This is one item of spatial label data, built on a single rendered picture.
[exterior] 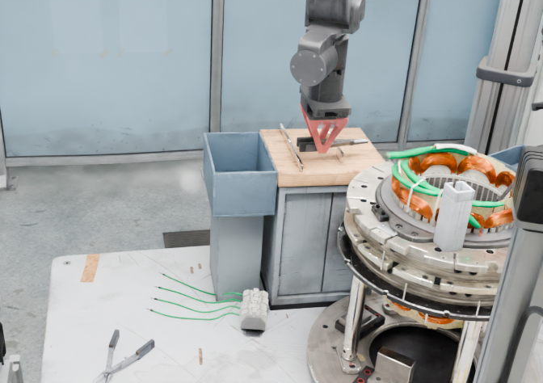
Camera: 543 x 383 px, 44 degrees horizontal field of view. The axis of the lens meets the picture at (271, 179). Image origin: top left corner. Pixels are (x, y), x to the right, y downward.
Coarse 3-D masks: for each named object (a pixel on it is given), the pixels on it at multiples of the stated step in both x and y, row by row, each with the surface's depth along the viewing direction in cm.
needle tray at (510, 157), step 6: (522, 144) 131; (504, 150) 127; (510, 150) 128; (516, 150) 130; (492, 156) 125; (498, 156) 127; (504, 156) 128; (510, 156) 129; (516, 156) 131; (504, 162) 122; (510, 162) 130; (516, 162) 132; (510, 168) 121; (516, 168) 121
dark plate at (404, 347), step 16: (384, 336) 121; (400, 336) 122; (416, 336) 122; (432, 336) 122; (400, 352) 118; (416, 352) 118; (432, 352) 118; (448, 352) 119; (416, 368) 114; (432, 368) 115; (448, 368) 115
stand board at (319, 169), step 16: (304, 128) 131; (320, 128) 131; (352, 128) 132; (272, 144) 123; (368, 144) 126; (288, 160) 118; (304, 160) 118; (320, 160) 119; (336, 160) 119; (352, 160) 119; (368, 160) 120; (384, 160) 120; (288, 176) 113; (304, 176) 114; (320, 176) 114; (336, 176) 115; (352, 176) 116
